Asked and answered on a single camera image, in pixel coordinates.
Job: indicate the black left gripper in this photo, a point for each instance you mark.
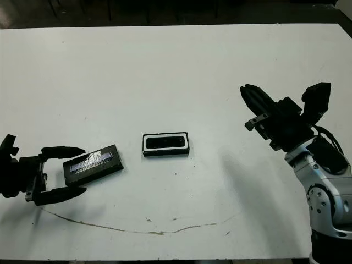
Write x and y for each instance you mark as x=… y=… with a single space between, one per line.
x=19 y=176

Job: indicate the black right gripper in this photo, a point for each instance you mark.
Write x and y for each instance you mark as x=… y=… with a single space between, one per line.
x=288 y=126

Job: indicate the black box lid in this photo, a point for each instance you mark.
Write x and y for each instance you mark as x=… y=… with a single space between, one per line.
x=93 y=167

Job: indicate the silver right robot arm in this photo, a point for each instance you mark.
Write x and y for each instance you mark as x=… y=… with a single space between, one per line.
x=330 y=198

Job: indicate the black box base white insert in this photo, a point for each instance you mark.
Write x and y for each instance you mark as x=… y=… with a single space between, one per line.
x=148 y=152

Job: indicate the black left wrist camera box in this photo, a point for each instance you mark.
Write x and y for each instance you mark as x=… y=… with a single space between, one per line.
x=8 y=145

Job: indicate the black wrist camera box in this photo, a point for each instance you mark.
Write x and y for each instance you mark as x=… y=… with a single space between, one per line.
x=8 y=145
x=319 y=93

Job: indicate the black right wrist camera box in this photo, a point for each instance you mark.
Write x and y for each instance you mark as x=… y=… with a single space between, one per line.
x=319 y=93

